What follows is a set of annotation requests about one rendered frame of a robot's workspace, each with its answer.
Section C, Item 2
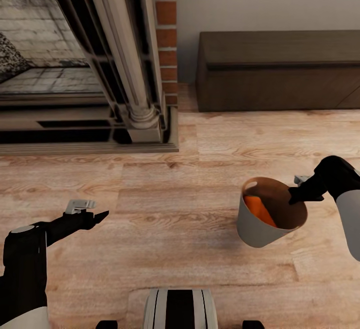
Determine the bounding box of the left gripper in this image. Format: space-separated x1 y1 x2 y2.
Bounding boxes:
58 210 109 238

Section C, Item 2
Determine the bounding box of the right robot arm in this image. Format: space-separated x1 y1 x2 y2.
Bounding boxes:
288 155 360 262

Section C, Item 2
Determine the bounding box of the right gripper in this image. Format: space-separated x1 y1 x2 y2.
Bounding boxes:
288 180 326 205

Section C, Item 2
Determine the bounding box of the robot trunk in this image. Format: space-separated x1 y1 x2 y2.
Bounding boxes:
142 289 218 329

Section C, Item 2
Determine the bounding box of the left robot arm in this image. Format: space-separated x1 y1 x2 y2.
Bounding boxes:
0 199 109 329

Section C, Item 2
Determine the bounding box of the trash can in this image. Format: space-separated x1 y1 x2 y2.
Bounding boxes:
236 176 308 248

